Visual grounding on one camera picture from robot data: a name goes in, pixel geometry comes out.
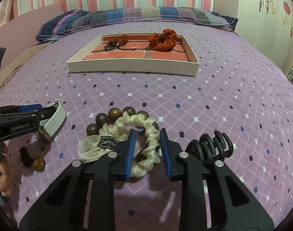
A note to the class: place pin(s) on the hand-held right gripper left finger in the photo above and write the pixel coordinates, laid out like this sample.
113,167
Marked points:
130,154

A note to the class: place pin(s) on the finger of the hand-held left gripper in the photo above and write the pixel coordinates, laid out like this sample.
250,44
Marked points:
30,107
46,114

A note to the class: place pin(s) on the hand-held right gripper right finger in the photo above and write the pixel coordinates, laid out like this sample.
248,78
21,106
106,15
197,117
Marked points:
166,154

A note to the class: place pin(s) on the cream scrunchie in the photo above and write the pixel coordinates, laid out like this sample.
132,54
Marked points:
127,121

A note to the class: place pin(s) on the white tray with brick lining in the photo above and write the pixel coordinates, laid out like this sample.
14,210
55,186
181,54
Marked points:
136,68

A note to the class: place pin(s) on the orange scrunchie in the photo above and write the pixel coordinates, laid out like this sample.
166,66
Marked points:
160,42

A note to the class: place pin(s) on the person's left hand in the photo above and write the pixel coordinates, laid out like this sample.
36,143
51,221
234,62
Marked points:
4,173

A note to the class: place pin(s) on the black hair claw clip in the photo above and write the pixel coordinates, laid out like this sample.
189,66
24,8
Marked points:
209,142

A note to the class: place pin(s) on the purple diamond-print bedsheet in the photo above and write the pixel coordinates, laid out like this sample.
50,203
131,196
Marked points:
209,101

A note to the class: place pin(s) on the striped patchwork pillow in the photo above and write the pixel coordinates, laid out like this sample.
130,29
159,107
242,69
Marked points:
136,13

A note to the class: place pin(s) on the white wardrobe with decals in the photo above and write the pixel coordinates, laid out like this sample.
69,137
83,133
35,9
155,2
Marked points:
257,16

